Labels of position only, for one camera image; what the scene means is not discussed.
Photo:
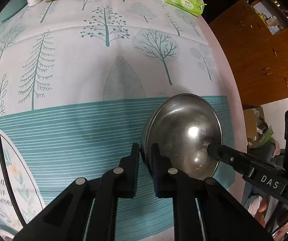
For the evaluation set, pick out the wooden cabinet right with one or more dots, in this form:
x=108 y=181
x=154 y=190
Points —
x=258 y=58

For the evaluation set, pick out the person right hand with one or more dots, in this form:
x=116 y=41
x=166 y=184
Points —
x=260 y=217

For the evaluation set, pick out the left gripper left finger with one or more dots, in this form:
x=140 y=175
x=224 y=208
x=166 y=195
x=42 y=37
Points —
x=87 y=209

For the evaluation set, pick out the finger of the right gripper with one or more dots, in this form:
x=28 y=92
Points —
x=239 y=159

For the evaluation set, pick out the teal canister brown lid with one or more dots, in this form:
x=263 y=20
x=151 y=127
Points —
x=12 y=7

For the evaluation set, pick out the white paper plate stack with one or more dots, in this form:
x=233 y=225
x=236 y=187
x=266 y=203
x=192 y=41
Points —
x=7 y=235

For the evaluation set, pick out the tree pattern tablecloth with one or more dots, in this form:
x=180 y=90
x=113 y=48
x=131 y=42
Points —
x=80 y=78

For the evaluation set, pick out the small steel bowl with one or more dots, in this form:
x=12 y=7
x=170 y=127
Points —
x=183 y=126

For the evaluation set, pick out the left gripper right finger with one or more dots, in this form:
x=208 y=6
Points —
x=202 y=209

